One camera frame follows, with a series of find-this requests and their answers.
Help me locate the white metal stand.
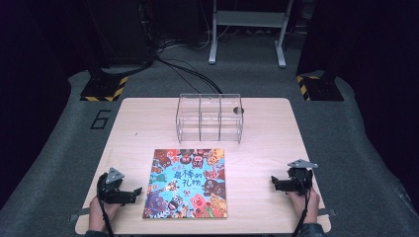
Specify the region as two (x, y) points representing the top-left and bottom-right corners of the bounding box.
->
(208, 0), (294, 69)

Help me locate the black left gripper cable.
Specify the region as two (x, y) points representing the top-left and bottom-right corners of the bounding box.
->
(96, 173), (115, 237)

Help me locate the black stand with striped base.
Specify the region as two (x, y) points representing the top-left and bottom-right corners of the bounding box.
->
(79, 0), (129, 103)
(295, 0), (345, 102)

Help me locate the grey table bracket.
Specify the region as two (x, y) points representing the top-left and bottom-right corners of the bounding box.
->
(68, 207), (92, 223)
(317, 207), (337, 218)

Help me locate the person's right hand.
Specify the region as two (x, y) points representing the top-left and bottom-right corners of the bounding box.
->
(288, 189), (321, 225)

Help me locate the bundle of black floor cables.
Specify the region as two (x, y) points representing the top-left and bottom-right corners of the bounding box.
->
(137, 0), (223, 96)

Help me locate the dark equipment cabinet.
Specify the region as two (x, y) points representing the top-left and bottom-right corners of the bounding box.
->
(88, 0), (156, 67)

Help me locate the person's left hand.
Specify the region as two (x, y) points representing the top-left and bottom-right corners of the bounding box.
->
(88, 196), (123, 233)

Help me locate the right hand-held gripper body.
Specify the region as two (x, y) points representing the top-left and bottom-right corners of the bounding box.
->
(279, 159), (319, 196)

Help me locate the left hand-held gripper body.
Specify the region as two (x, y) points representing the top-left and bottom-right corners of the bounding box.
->
(96, 167), (136, 205)

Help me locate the clear acrylic book rack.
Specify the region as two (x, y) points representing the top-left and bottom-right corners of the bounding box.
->
(175, 93), (245, 144)

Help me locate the colourful picture book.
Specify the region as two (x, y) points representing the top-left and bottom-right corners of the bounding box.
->
(142, 148), (229, 220)

